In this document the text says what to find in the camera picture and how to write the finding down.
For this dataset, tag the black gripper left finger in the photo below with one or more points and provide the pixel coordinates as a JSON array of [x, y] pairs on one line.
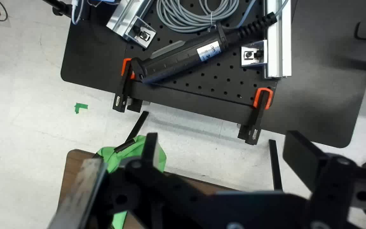
[[141, 155]]

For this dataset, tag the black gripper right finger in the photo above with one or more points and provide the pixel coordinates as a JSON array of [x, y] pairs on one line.
[[303, 158]]

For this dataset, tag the dark wooden table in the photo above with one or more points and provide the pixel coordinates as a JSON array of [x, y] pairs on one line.
[[184, 205]]

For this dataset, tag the left orange black clamp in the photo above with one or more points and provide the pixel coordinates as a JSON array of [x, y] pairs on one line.
[[122, 99]]

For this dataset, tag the orange black clamp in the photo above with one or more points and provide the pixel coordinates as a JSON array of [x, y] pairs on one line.
[[122, 99], [250, 131]]

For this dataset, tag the right orange black clamp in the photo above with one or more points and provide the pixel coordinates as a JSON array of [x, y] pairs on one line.
[[250, 131]]

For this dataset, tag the green tape mark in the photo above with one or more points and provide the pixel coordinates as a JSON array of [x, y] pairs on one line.
[[77, 107]]

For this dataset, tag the black cylindrical power tool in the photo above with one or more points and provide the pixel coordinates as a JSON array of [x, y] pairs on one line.
[[195, 51]]

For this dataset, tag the black perforated breadboard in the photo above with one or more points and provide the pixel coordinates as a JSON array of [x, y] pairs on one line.
[[321, 99]]

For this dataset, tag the right aluminium extrusion rail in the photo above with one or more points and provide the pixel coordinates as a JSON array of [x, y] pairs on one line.
[[274, 51]]

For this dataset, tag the aluminium extrusion rail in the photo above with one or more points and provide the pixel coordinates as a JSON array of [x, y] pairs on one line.
[[127, 22], [274, 51]]

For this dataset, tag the left aluminium extrusion rail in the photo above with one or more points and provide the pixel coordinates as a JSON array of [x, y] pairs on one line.
[[127, 22]]

